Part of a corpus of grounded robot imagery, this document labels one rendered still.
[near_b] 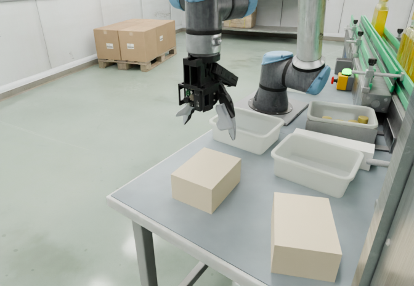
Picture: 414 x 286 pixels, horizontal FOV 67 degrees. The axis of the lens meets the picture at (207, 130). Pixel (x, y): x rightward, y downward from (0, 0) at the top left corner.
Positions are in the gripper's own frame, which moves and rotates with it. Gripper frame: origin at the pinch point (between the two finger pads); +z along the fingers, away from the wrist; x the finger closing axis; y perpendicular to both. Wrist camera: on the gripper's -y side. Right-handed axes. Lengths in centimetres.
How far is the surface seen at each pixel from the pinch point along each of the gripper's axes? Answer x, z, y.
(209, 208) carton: 6.0, 15.6, 8.7
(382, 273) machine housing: 42.2, -3.8, 24.1
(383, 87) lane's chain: 28, 5, -77
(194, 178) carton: 0.7, 9.8, 7.3
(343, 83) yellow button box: 9, 14, -102
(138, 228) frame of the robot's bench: -13.6, 28.1, 15.3
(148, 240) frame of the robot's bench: -12.4, 33.7, 13.2
